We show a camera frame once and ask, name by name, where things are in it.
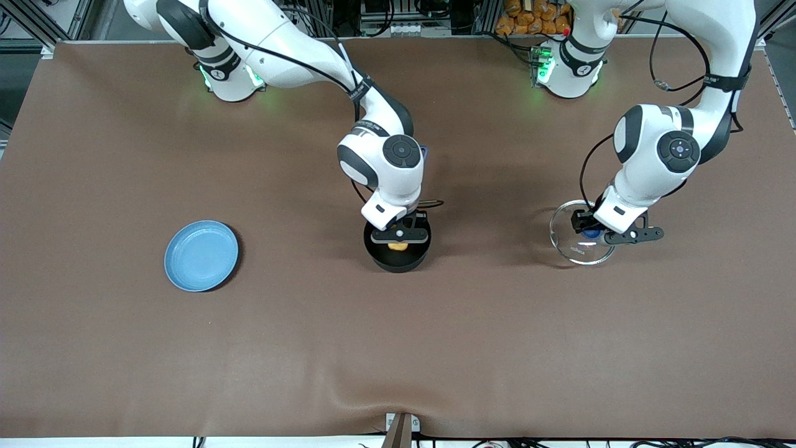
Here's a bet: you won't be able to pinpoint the glass lid with blue knob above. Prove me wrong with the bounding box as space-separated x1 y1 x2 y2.
549 200 617 267

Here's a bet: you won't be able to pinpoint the brown table mat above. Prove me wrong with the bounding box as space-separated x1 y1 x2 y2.
0 34 796 440

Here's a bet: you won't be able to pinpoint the white slotted device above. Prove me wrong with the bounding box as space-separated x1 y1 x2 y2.
361 22 425 37

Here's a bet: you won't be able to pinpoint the orange items bin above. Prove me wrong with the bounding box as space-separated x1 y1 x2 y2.
495 0 573 37

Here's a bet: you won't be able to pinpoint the blue plate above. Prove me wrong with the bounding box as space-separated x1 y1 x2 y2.
164 220 240 293

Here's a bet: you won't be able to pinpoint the black pot with blue handle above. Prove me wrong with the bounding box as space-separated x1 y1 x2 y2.
363 146 433 274

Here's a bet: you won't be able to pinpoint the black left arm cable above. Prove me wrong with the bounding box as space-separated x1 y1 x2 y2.
580 9 746 213

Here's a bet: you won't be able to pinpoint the metal clamp bracket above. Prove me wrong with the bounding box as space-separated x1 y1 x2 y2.
381 412 422 448

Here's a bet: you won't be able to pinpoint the aluminium frame post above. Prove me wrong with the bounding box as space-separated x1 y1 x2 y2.
473 0 499 35
308 0 337 38

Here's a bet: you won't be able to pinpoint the aluminium corner frame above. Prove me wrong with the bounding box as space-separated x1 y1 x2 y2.
756 0 796 44

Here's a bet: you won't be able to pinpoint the diagonal aluminium frame bars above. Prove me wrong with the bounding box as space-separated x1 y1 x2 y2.
11 0 95 43

